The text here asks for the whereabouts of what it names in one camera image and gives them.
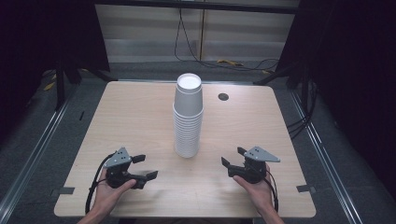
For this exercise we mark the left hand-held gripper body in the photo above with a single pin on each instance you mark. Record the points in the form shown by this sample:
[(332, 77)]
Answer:
[(117, 159)]

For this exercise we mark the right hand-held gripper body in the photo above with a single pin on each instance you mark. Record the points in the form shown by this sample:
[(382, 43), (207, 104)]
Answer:
[(260, 155)]

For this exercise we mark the stack of white paper cups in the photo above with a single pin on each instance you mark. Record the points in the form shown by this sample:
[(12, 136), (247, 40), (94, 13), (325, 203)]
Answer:
[(188, 124)]

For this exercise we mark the person's right hand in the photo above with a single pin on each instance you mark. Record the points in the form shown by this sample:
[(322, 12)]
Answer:
[(257, 193)]

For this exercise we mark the person's left hand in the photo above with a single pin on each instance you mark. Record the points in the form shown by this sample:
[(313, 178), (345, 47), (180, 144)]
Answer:
[(106, 196)]

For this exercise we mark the grey tape piece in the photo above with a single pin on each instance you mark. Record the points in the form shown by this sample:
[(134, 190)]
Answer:
[(305, 188), (64, 190)]

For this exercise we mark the round dark table grommet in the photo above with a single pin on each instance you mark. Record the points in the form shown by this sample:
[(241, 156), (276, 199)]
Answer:
[(223, 96)]

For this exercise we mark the yellow tape scrap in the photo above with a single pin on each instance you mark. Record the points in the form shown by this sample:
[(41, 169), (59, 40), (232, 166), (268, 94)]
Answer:
[(49, 86), (230, 62)]

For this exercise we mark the black curtain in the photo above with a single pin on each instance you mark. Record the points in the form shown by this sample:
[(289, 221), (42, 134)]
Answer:
[(37, 46), (348, 77)]

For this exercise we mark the metal floor rail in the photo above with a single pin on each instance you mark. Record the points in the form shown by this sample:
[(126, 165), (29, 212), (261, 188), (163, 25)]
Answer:
[(323, 149), (37, 146)]

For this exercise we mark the black stand post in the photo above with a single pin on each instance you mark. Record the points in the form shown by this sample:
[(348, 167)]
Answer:
[(59, 90)]

